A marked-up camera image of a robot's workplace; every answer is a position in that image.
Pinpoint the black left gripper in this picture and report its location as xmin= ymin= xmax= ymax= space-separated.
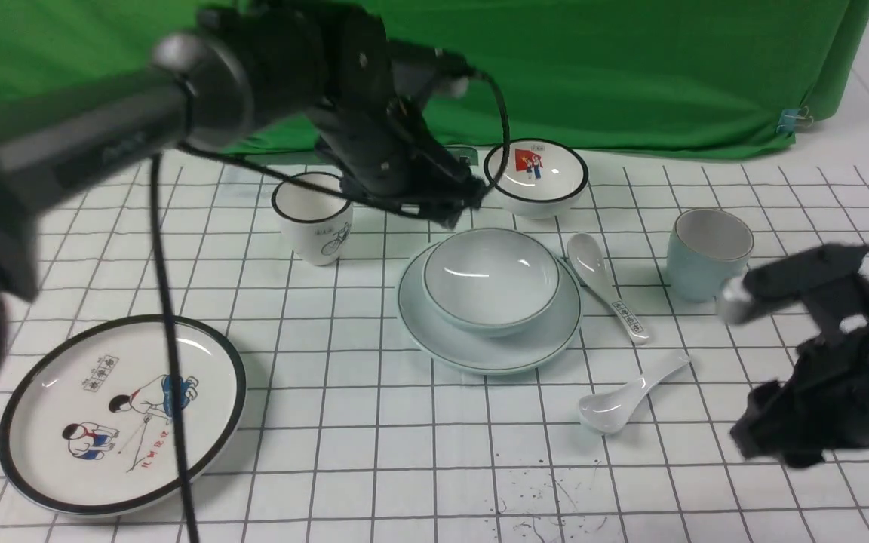
xmin=306 ymin=41 xmax=490 ymax=227

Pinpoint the blue binder clip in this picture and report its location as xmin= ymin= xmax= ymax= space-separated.
xmin=775 ymin=106 xmax=815 ymax=134

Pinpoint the pale blue cup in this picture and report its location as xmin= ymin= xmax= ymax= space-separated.
xmin=666 ymin=207 xmax=755 ymax=303

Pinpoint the plain white spoon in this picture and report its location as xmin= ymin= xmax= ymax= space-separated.
xmin=577 ymin=351 xmax=691 ymax=435

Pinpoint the white spoon with label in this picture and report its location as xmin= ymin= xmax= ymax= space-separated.
xmin=567 ymin=232 xmax=651 ymax=345

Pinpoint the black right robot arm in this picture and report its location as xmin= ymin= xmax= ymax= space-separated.
xmin=715 ymin=243 xmax=869 ymax=470

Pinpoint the green backdrop cloth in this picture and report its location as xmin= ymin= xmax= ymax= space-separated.
xmin=0 ymin=1 xmax=869 ymax=161

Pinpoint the pale green plate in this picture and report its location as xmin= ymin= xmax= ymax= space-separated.
xmin=395 ymin=243 xmax=583 ymax=376

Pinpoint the grey metal bar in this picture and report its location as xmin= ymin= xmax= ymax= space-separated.
xmin=446 ymin=146 xmax=481 ymax=167

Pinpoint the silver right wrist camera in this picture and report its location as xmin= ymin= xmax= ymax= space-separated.
xmin=715 ymin=275 xmax=765 ymax=326

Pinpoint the white black-rimmed picture plate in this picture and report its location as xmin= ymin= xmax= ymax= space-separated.
xmin=0 ymin=314 xmax=246 ymax=517

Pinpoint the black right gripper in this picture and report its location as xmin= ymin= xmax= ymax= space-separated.
xmin=730 ymin=245 xmax=869 ymax=470

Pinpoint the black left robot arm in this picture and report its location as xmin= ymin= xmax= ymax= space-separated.
xmin=0 ymin=1 xmax=492 ymax=367

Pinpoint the white cup with bicycle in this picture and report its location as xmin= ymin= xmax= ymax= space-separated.
xmin=272 ymin=182 xmax=353 ymax=267

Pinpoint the white black-rimmed picture bowl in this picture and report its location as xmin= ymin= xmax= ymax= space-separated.
xmin=487 ymin=138 xmax=589 ymax=219

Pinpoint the pale green bowl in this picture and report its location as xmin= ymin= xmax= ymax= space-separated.
xmin=421 ymin=228 xmax=563 ymax=337

